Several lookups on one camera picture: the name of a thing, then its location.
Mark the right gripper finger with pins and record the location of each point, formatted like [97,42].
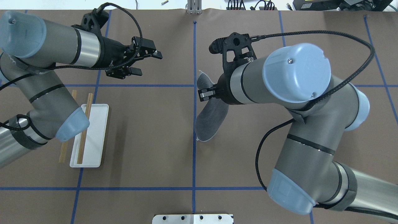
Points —
[206,96]
[206,90]

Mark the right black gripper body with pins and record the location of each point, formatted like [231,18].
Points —
[225,90]

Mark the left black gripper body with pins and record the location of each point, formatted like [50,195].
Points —
[112,53]

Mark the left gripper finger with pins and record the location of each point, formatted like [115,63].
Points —
[147,49]
[123,72]

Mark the grey blue towel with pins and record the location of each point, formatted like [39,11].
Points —
[213,114]

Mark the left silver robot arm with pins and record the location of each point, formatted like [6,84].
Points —
[31,47]

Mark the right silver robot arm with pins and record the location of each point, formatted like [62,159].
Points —
[305,174]

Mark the wooden towel rack white base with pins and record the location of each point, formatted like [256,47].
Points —
[88,146]

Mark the aluminium frame post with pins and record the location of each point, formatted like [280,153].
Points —
[194,7]

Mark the white central pedestal column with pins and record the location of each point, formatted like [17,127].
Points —
[193,219]

